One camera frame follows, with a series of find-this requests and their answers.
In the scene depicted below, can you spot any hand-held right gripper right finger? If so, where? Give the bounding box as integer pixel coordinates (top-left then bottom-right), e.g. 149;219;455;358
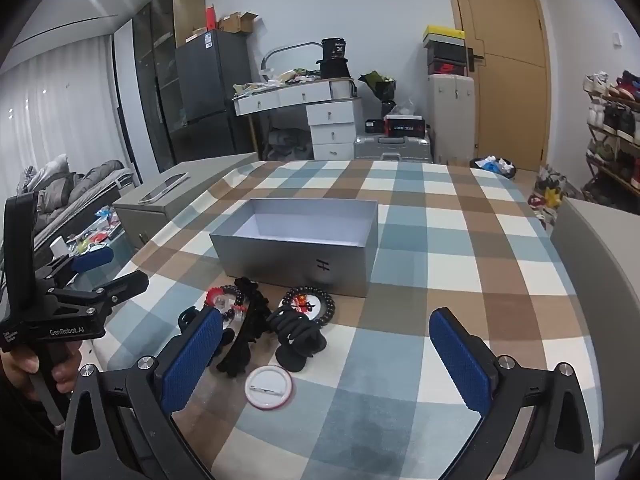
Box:
429;306;598;480

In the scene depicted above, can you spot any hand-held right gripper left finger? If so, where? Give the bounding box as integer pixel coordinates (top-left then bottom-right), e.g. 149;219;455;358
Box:
61;306;225;480

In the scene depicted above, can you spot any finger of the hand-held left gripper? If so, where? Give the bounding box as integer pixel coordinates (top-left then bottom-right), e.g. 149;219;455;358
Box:
47;270;150;328
35;246;115;286

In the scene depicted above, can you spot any long black hair clip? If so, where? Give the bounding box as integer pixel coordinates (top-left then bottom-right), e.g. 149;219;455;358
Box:
216;276;271;378

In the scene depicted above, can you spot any round pin badge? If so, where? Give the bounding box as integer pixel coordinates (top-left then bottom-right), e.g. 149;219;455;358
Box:
245;365;297;410

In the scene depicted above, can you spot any silver cardboard box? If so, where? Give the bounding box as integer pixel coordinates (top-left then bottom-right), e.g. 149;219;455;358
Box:
209;198;379;298

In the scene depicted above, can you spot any black bead bracelet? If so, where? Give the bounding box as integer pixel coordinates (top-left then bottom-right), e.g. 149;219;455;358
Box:
281;285;336;326

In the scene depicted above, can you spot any person's left forearm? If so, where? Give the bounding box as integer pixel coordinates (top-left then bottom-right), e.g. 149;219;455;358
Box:
0;360;65;480

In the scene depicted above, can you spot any person's left hand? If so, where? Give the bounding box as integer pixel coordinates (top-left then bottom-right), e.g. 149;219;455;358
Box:
0;341;83;403

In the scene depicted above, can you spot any glass coffee table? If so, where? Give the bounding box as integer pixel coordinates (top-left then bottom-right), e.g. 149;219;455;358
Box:
32;205;146;311

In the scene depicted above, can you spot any grey cabinet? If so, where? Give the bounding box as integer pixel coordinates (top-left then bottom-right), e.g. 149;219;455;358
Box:
112;152;258;251

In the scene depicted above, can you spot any grey bedding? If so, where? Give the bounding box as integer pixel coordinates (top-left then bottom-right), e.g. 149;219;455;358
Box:
17;154;138;256

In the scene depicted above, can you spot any white tablet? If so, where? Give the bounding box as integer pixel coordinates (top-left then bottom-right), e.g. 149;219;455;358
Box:
137;171;188;206

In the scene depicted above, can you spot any checked tablecloth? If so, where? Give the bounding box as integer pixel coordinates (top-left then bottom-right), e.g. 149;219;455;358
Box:
107;159;601;480

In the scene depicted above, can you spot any white curtain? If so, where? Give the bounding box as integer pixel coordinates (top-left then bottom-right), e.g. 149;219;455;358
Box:
0;30;126;201

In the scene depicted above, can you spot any grey chair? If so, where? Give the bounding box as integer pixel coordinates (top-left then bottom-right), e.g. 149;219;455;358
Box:
550;197;640;480

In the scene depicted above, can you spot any black glass cabinet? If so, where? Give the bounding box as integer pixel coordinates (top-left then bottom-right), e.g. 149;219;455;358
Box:
112;0;183;173

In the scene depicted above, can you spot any colourful toy pile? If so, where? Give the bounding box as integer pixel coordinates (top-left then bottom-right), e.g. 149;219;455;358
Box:
527;164;571;226

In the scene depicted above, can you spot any trash bag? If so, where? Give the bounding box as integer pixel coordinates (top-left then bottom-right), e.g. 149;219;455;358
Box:
469;156;517;180

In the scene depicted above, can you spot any black refrigerator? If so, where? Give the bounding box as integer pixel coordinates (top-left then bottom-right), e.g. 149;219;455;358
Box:
175;29;258;161

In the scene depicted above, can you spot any silver suitcase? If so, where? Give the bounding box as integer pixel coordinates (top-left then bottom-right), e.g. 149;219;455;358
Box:
353;132;433;163

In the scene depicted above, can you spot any white suitcase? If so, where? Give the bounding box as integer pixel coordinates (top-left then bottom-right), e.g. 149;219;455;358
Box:
427;74;478;165

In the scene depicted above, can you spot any pile of papers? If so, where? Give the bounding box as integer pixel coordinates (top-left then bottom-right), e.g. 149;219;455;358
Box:
235;67;321;98

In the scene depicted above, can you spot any white drawer unit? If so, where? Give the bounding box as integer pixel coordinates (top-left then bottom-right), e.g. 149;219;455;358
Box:
306;100;362;162

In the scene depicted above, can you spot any white desk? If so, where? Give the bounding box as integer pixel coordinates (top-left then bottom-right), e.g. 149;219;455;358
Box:
232;77;358;156

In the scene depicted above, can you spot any wooden door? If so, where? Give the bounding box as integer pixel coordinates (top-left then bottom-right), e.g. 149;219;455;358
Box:
446;0;546;171

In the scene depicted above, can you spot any tall cardboard sheet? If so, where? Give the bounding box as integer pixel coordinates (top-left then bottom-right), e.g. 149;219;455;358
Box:
172;0;207;48

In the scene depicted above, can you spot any open cardboard box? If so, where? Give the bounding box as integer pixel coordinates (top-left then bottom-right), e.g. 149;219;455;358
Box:
217;10;258;35

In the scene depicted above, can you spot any black wrapped flower bouquet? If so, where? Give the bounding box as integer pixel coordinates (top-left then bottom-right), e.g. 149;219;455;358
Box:
359;71;398;116

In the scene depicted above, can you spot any shoe rack with shoes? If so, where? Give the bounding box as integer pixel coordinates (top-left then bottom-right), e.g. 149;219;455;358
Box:
582;70;640;211

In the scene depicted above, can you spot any red and black shoe box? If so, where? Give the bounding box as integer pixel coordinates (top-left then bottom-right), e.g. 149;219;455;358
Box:
426;60;468;77

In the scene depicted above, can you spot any black box on desk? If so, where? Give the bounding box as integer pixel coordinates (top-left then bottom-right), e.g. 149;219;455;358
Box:
316;37;351;80

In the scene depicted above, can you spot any yellow shoe box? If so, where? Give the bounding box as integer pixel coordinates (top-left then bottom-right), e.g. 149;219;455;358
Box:
422;25;466;48

